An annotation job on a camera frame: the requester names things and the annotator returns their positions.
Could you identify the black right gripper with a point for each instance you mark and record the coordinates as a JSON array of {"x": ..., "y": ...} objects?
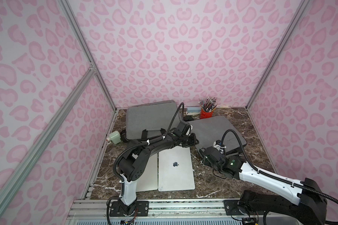
[{"x": 205, "y": 155}]

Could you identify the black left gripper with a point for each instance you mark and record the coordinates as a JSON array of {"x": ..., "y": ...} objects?
[{"x": 192, "y": 139}]

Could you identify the dark grey laptop case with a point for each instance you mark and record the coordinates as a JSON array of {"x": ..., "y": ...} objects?
[{"x": 217, "y": 132}]

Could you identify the grey laptop sleeve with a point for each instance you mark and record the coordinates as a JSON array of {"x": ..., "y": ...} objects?
[{"x": 152, "y": 118}]

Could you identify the dark green laptop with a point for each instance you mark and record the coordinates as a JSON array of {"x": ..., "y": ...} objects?
[{"x": 149, "y": 179}]

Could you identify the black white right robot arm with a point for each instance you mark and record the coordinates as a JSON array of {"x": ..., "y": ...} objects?
[{"x": 303, "y": 201}]

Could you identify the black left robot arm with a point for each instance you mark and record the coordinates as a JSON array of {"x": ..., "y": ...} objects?
[{"x": 131, "y": 163}]

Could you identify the red pencil cup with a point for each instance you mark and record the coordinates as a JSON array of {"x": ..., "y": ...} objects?
[{"x": 205, "y": 115}]

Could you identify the bundle of coloured pencils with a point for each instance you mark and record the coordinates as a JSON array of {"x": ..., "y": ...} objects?
[{"x": 208, "y": 104}]

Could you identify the pale green tape dispenser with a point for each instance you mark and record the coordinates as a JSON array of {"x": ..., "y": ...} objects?
[{"x": 114, "y": 137}]

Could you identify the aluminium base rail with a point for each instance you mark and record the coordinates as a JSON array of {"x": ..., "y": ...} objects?
[{"x": 160, "y": 212}]

